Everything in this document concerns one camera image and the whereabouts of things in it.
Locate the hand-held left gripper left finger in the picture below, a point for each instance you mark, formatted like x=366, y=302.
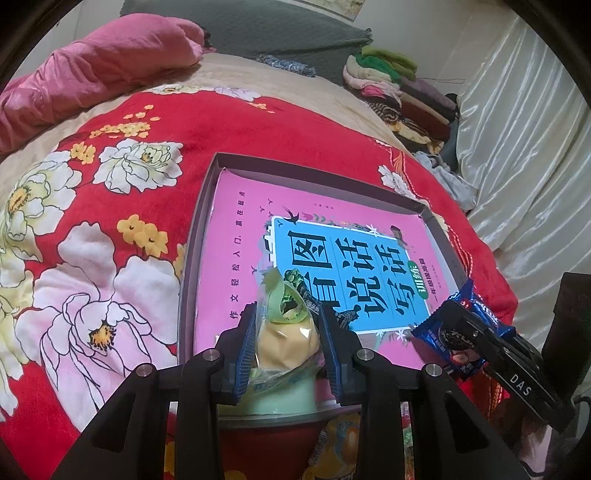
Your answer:
x=244, y=350

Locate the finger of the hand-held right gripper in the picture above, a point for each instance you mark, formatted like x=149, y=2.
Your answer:
x=471, y=327

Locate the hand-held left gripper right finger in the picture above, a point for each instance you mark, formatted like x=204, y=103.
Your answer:
x=330, y=350

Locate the blue cookie packet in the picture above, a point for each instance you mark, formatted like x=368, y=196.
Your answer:
x=434, y=332

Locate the light green pastry packet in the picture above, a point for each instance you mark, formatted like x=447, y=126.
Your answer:
x=286, y=341

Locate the orange snack packet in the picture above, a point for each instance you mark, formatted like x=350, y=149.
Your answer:
x=337, y=443

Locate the brown cardboard box tray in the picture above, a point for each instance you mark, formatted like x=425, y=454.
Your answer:
x=194, y=258

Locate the person's right forearm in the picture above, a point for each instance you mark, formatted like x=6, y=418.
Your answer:
x=531, y=438

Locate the pink book with blue label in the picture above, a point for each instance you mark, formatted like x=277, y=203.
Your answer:
x=240, y=221

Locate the grey crumpled garments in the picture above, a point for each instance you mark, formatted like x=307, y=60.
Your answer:
x=448, y=180

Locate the white satin curtain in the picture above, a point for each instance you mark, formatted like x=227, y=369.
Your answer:
x=531, y=161

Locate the pile of folded clothes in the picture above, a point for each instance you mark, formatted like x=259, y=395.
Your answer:
x=406, y=97

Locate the red floral blanket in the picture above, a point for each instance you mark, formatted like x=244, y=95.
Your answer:
x=115, y=138

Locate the beige bed sheet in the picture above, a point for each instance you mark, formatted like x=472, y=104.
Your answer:
x=300, y=97

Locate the blue patterned cloth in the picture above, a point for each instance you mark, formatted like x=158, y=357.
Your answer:
x=286, y=65

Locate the pink quilt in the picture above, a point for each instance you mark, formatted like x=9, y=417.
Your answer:
x=92, y=64

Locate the grey headboard cushion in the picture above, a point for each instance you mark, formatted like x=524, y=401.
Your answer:
x=277, y=27

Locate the wall poster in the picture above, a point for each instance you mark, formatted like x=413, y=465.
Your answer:
x=337, y=8

